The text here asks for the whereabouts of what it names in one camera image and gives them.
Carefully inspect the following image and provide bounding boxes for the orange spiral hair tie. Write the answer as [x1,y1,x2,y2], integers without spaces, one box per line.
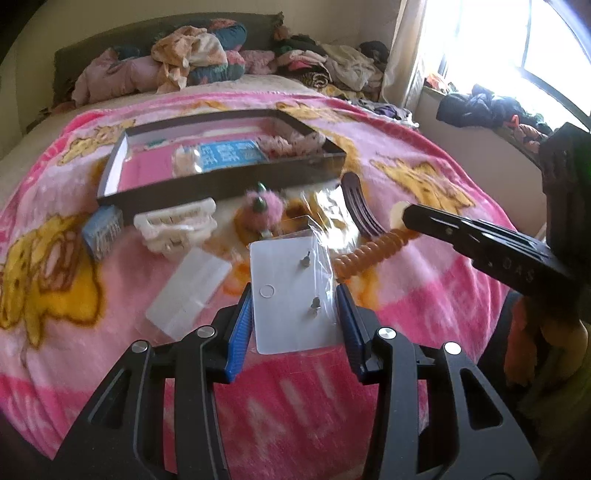
[332,204,422,283]

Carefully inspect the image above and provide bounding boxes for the white earring card in bag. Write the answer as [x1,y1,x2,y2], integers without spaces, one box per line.
[249,234,342,355]

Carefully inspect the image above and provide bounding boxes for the dark teal floral pillow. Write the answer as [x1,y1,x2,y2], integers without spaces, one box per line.
[187,18,247,86]

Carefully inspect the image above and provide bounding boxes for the pink bear print blanket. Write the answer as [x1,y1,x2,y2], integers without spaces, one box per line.
[1,92,511,479]

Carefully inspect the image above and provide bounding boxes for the shallow dark cardboard box tray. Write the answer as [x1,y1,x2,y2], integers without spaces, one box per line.
[96,109,346,223]

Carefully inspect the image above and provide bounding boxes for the sparkly beige bow hair clip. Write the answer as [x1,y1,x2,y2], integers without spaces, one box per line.
[256,132,327,159]

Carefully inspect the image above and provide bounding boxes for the pink folded quilt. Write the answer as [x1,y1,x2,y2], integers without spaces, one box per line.
[71,48,161,107]

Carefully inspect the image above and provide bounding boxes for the pink book with blue label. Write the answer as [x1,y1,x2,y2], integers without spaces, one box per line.
[118,139,270,191]

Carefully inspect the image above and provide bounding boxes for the pink fuzzy pompom hair tie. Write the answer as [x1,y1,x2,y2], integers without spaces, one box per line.
[237,181,290,241]

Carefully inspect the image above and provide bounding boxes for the white claw hair clip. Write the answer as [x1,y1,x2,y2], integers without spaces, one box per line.
[133,198,217,256]

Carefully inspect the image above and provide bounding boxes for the clear plastic packet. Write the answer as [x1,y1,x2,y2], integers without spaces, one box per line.
[145,247,232,341]

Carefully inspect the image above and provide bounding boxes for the pile of mixed clothes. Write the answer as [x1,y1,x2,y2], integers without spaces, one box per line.
[273,35,384,94]

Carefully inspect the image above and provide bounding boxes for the clothes basket by bed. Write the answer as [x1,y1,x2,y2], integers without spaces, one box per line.
[355,99,419,129]

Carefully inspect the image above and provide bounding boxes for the dark green bed headboard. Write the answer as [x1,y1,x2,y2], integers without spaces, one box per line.
[53,12,284,104]

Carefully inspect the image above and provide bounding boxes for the yellow item in clear bag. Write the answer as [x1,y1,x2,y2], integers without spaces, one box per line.
[283,186,352,233]

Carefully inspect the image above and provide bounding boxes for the pearl beige claw hair clip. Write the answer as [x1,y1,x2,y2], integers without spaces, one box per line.
[171,145,204,178]

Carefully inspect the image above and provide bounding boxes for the floral beige crumpled cloth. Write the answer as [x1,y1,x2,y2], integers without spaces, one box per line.
[150,26,228,93]

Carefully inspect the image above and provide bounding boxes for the dark clothes on windowsill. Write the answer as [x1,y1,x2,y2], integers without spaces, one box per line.
[436,85,553,141]

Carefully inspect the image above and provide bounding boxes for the cream window curtain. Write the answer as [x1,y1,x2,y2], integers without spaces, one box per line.
[381,0,437,111]

